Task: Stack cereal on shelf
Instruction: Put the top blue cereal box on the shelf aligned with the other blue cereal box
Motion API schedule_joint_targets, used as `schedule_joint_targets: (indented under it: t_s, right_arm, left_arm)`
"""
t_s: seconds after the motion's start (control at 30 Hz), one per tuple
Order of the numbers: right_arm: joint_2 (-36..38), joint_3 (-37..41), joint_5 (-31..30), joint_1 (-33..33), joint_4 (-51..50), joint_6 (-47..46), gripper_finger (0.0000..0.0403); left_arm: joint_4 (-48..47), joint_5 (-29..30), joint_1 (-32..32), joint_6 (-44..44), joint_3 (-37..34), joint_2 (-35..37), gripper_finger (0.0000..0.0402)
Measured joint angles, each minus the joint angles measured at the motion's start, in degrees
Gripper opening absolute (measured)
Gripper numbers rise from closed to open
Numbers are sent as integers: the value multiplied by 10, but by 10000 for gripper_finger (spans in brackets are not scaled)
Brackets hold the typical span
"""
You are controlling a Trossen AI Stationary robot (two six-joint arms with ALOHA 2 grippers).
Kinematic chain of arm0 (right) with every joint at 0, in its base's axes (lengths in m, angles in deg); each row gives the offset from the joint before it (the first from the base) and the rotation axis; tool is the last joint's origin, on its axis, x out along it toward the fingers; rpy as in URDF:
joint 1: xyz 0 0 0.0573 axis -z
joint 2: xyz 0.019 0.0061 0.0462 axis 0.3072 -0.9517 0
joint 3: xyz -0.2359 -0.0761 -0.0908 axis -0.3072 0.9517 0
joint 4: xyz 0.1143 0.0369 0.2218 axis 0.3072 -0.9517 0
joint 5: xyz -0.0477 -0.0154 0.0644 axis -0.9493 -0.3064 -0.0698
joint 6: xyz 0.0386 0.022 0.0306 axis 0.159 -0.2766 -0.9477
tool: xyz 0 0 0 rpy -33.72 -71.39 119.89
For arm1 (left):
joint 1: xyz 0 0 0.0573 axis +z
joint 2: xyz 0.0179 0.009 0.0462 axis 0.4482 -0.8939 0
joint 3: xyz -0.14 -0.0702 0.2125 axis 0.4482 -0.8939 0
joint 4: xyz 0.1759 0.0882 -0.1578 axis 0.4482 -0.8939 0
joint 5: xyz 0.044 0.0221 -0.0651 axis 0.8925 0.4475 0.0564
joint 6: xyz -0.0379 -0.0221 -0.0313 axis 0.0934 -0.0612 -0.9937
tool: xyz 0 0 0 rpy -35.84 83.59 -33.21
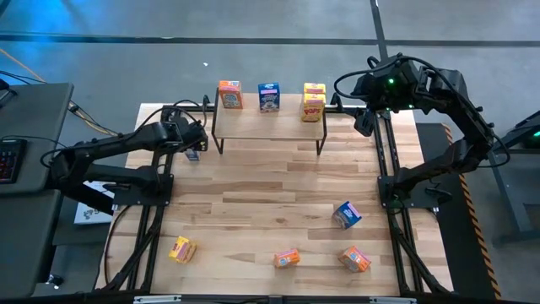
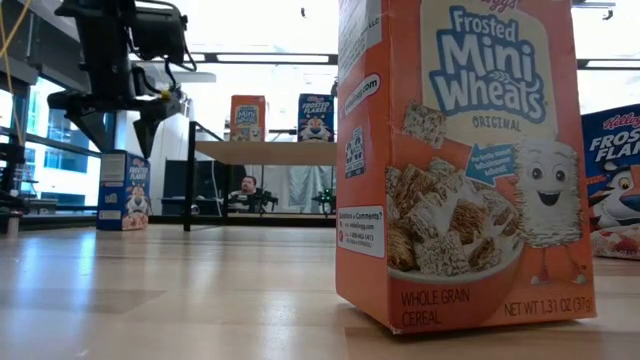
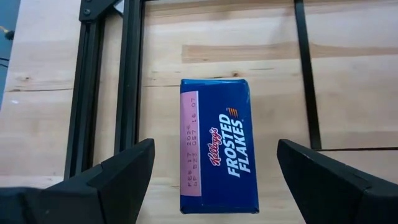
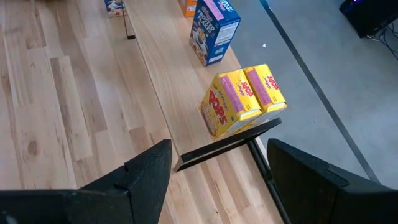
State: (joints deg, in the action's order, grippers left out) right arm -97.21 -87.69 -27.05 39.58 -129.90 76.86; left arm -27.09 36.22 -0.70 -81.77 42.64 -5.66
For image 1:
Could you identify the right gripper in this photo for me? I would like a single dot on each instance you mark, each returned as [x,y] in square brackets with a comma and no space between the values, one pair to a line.
[388,88]

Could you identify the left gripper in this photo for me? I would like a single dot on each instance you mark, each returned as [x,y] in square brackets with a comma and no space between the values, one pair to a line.
[187,133]

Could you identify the blue Frosted Flakes box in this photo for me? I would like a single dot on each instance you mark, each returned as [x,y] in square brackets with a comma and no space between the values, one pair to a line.
[192,155]
[269,99]
[346,215]

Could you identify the yellow Corn Pops box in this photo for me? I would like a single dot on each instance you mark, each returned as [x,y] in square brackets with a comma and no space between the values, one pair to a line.
[313,110]
[314,88]
[182,250]

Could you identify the orange Frosted Mini Wheats box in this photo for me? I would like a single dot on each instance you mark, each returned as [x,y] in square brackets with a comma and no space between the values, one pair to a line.
[287,258]
[354,259]
[230,96]

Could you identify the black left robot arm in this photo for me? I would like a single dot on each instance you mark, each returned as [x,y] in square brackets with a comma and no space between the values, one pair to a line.
[118,141]

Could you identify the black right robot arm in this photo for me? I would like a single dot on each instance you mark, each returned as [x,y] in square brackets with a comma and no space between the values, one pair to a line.
[464,148]

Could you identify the black beam between desks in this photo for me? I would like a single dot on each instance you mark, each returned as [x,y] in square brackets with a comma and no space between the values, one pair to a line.
[84,199]

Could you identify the white printed sheet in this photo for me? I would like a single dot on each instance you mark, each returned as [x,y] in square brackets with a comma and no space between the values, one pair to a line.
[90,211]

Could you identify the black metal stand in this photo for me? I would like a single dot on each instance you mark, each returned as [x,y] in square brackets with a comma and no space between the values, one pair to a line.
[506,143]

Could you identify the black mat with hazard stripe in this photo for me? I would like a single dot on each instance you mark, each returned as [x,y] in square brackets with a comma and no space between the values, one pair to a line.
[453,236]

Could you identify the gray desk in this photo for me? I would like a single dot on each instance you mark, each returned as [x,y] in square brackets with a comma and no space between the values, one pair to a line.
[25,245]
[38,118]

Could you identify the black device with green light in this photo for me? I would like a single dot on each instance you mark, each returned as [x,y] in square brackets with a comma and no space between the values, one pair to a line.
[532,138]

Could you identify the silver aluminium profile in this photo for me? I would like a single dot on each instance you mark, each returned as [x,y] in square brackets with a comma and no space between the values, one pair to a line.
[157,299]
[392,300]

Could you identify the backlit black keyboard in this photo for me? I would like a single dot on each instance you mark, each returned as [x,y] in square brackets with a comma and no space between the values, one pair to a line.
[10,162]

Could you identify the desk caster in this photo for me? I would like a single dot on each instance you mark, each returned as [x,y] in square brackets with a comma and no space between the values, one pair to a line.
[55,280]

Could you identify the black aluminium rig frame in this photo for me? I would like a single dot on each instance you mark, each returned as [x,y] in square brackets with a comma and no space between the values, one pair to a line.
[348,110]

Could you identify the wooden shelf with black frame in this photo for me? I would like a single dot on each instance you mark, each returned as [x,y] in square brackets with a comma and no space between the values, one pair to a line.
[261,126]

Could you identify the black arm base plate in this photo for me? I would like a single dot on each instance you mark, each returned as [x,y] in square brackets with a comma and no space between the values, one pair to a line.
[126,197]
[422,202]

